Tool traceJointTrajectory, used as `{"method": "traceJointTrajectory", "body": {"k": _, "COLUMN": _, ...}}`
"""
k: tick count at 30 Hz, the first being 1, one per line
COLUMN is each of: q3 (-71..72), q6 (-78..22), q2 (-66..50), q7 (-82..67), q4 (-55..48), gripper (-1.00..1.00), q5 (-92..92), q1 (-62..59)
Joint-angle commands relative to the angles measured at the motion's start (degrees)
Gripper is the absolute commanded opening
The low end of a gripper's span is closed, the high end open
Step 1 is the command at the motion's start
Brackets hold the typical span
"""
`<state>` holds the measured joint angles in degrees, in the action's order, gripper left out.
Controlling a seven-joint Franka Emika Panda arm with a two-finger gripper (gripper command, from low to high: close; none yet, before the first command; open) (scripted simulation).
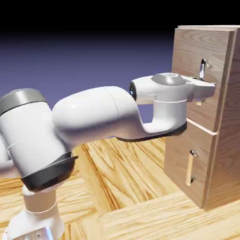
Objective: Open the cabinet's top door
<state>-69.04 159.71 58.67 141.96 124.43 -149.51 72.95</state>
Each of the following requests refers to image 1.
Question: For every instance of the light wood cabinet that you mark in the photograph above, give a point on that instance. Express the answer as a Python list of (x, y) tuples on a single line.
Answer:
[(227, 131)]

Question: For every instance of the small wooden cabinet door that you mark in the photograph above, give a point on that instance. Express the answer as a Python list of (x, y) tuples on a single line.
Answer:
[(187, 161)]

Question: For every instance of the large wooden cabinet door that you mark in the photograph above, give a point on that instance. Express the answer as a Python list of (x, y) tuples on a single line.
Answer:
[(195, 50)]

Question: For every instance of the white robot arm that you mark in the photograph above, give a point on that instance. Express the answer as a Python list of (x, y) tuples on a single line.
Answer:
[(84, 110)]

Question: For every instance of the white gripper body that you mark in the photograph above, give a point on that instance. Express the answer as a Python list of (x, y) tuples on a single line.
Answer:
[(203, 88)]

